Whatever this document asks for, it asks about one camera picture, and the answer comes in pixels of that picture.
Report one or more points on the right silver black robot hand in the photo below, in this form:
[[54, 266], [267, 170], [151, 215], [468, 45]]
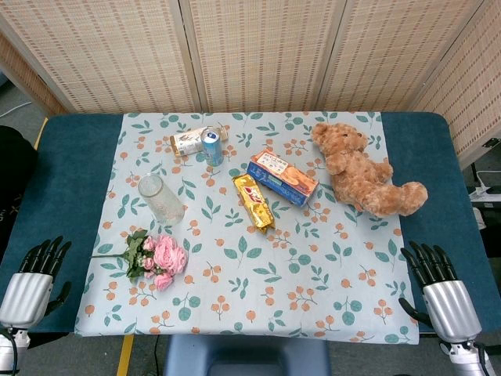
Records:
[[450, 301]]

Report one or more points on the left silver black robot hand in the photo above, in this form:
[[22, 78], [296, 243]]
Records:
[[24, 293]]

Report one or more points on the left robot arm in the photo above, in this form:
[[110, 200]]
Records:
[[8, 348]]

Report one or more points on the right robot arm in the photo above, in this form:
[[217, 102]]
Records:
[[467, 358]]

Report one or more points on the clear drinking glass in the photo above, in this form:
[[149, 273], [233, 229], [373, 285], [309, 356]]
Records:
[[160, 199]]

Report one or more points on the white power strip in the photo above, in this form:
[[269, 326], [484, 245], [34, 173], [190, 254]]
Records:
[[485, 194]]

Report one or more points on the pink artificial flower bouquet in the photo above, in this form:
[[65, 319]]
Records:
[[156, 258]]

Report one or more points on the brown teddy bear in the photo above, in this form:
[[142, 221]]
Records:
[[360, 168]]

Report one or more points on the blue orange biscuit box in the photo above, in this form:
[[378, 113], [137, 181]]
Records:
[[282, 178]]

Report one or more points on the floral patterned tablecloth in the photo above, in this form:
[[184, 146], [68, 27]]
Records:
[[246, 243]]

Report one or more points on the gold snack bag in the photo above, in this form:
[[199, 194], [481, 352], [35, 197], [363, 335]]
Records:
[[254, 203]]

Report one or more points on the beige snack package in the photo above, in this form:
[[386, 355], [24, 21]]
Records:
[[188, 142]]

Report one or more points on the blue drink can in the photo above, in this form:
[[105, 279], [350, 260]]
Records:
[[212, 147]]

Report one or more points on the bamboo folding screen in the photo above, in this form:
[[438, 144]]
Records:
[[250, 51]]

